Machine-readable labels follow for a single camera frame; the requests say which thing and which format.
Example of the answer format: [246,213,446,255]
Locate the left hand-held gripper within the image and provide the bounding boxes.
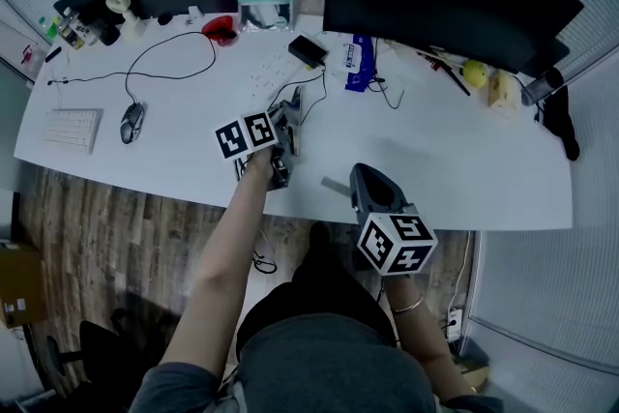
[215,99,305,191]

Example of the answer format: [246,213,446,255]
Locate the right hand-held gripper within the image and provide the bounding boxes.
[348,162,439,278]

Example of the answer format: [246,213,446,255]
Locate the person's left forearm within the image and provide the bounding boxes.
[159,148,275,376]

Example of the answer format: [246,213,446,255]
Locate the person's right forearm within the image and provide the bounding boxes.
[386,273,478,397]

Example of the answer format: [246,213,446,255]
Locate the gray flat strip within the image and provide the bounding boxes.
[320,177,353,198]

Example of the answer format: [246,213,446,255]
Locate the black power adapter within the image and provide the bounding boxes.
[288,34,329,70]

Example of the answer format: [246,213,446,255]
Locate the blue white packet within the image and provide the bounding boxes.
[338,33,381,94]

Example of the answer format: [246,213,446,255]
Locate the person's black trousers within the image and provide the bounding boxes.
[235,221,398,354]

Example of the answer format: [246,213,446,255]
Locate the red tape dispenser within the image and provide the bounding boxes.
[201,14,240,49]

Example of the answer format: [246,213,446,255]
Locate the black pen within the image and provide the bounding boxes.
[434,55,472,97]

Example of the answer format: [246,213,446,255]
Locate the white floor power strip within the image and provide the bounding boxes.
[444,307,466,344]

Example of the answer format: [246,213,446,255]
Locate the yellow ball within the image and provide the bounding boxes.
[462,59,488,89]

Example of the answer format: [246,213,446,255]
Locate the gray black computer mouse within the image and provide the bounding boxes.
[119,101,147,145]

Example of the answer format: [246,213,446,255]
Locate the beige toy figure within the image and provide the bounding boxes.
[486,69,519,110]

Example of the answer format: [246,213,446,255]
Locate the person's gray shirt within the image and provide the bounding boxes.
[128,311,509,413]

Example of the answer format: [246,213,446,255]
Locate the small white desk fan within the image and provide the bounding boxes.
[104,0,148,46]

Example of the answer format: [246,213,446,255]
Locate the gray metal bottle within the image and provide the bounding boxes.
[520,67,565,107]

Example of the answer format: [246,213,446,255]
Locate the black folded umbrella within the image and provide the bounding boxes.
[544,84,581,162]

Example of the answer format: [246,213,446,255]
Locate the black tumbler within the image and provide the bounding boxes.
[80,7,122,47]

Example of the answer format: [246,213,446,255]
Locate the white keyboard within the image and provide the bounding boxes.
[41,107,104,156]

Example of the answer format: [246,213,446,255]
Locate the white label tea bottle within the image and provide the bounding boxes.
[70,21,101,48]

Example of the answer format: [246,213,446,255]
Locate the yellow label drink bottle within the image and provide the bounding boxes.
[56,8,79,50]

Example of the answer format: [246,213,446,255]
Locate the green cap plastic bottle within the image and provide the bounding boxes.
[38,15,62,40]

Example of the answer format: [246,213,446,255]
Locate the black office chair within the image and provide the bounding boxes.
[45,318,161,405]

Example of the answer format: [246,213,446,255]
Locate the large cardboard box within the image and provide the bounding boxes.
[0,245,48,330]

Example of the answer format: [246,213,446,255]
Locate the black adapter cable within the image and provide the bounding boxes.
[278,62,329,128]

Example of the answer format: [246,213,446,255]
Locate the black mouse cable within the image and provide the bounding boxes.
[46,31,218,106]

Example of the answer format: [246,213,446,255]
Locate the thin black cable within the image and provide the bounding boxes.
[368,36,405,110]

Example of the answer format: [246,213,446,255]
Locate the white power cable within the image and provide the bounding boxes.
[447,230,474,311]

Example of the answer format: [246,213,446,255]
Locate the gold bracelet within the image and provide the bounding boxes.
[390,293,426,315]

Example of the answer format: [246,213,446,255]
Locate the black floor cables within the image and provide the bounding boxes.
[251,249,280,277]

